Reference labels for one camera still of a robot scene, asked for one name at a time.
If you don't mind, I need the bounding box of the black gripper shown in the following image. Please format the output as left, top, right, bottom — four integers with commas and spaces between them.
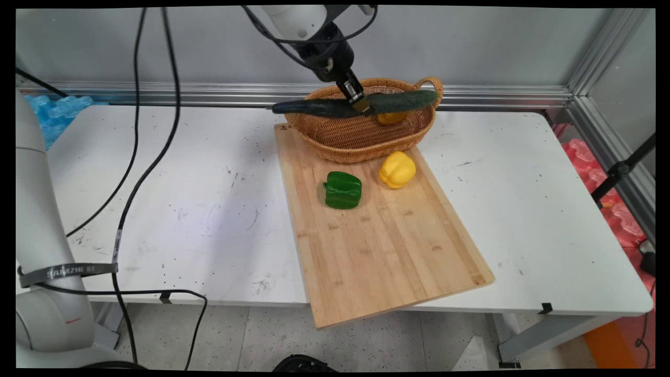
295, 23, 375, 115

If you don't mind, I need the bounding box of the dark green cucumber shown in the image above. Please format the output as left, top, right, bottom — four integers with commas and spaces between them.
271, 90, 440, 119

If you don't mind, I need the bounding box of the woven wicker basket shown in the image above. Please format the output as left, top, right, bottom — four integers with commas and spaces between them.
284, 76, 444, 164

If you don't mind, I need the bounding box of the yellow bell pepper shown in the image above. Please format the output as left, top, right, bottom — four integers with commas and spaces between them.
378, 151, 417, 190

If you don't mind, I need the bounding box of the green bell pepper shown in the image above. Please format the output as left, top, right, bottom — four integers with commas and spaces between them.
322, 171, 363, 210

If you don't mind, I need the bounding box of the bamboo cutting board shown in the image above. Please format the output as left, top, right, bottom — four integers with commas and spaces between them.
274, 123, 496, 330

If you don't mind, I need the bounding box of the black round object on floor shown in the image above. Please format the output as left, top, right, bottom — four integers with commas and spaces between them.
272, 354, 339, 372

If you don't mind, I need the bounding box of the black tripod stand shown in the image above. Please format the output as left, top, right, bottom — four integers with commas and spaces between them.
591, 134, 656, 210

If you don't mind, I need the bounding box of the blue foam mat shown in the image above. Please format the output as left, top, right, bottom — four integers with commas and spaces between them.
23, 95, 109, 151

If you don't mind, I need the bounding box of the red foam mat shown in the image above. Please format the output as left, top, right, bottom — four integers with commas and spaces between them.
550, 123, 656, 367

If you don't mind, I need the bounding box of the grey metal table leg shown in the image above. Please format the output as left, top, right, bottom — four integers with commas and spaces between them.
496, 313, 624, 369

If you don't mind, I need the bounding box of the black power adapter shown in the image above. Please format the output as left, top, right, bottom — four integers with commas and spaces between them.
639, 239, 656, 279

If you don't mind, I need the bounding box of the orange floor mat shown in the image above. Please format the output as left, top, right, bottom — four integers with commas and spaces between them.
583, 319, 630, 370

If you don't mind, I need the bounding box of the horizontal aluminium frame rail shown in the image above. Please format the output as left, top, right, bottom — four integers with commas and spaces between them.
18, 80, 574, 111

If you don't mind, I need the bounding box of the thick black cable white label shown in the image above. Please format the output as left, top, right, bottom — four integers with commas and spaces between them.
110, 7, 182, 365

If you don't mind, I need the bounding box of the thin black cable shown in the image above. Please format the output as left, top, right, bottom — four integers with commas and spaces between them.
65, 7, 148, 238

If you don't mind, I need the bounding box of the upright aluminium frame post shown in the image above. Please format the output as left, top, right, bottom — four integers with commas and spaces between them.
567, 8, 655, 98

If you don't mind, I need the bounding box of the black cable looping to floor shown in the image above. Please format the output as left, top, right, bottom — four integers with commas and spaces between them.
37, 283, 209, 371

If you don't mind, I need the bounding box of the sloping aluminium frame rail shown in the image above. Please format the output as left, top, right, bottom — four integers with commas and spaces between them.
567, 96, 656, 248

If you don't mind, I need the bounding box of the grey velcro strap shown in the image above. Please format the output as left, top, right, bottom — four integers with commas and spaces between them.
18, 262, 119, 289

